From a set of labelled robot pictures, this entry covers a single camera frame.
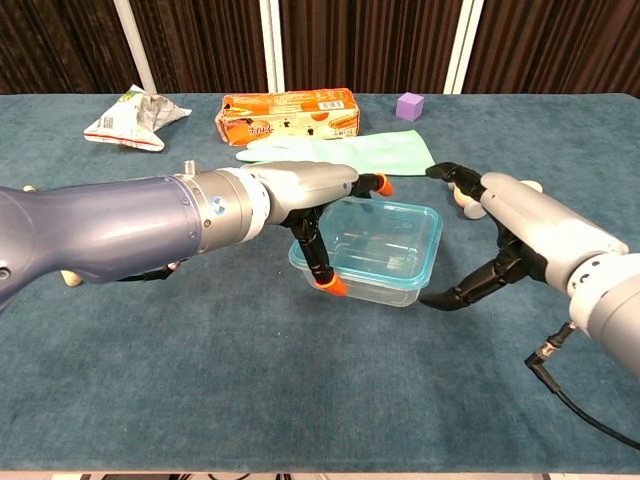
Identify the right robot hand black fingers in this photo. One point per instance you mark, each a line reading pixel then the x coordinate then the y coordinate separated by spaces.
pixel 540 220

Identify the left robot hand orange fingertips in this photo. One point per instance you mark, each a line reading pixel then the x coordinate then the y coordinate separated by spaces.
pixel 305 182

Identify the teal container lid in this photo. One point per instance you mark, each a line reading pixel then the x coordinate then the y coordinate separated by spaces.
pixel 400 235

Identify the clear plastic container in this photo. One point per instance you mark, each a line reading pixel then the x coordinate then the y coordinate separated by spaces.
pixel 390 296

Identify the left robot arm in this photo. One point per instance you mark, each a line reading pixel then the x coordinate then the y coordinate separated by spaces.
pixel 115 225

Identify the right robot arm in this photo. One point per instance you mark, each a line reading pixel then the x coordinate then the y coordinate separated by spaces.
pixel 615 300

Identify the orange biscuit carton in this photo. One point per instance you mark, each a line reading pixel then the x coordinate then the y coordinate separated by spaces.
pixel 285 117

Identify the small wooden mallet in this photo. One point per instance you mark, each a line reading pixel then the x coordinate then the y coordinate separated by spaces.
pixel 467 205

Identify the green rubber glove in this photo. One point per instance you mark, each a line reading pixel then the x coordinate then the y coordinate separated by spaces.
pixel 380 152

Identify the purple foam cube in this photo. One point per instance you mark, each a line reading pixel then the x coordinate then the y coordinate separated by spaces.
pixel 410 106

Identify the dark ribbed partition panel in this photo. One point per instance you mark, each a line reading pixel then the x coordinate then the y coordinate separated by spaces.
pixel 200 45
pixel 550 45
pixel 60 45
pixel 365 45

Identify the crumpled white snack bag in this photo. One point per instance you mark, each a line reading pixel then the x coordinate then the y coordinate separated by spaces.
pixel 130 122

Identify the teal table cloth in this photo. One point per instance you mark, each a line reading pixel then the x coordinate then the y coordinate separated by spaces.
pixel 250 375

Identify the wooden stick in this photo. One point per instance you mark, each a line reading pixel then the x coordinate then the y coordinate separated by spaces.
pixel 71 278

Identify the white partition frame post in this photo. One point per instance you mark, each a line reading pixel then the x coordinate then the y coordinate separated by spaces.
pixel 462 45
pixel 135 45
pixel 272 45

